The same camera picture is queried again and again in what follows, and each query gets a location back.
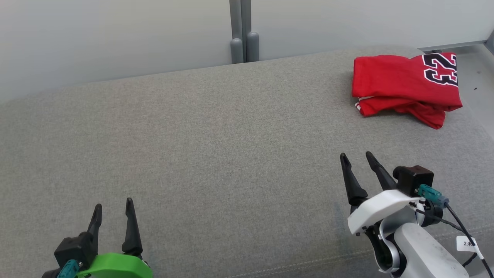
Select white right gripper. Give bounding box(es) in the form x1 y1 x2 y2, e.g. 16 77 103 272
340 151 425 236

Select red and white basketball jersey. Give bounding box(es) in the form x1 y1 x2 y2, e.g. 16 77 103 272
352 53 463 112

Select right camera cable teal connector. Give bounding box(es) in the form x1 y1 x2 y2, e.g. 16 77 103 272
418 185 494 278

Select camera cable teal connector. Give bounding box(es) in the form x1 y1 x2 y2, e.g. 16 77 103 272
418 185 494 278
57 259 81 278

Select grey fabric sofa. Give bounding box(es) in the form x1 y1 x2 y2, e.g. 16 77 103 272
0 46 494 278

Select red basketball shorts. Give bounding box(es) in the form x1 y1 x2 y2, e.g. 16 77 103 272
355 97 448 130

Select white right cable label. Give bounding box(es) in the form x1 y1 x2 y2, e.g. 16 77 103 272
457 236 484 258

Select left camera cable teal connector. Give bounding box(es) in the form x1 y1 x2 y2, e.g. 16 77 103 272
57 259 81 278

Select grey partition post with latch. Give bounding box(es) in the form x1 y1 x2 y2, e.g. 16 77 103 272
229 0 260 64

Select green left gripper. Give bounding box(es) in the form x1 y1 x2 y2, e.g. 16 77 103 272
77 198 153 278

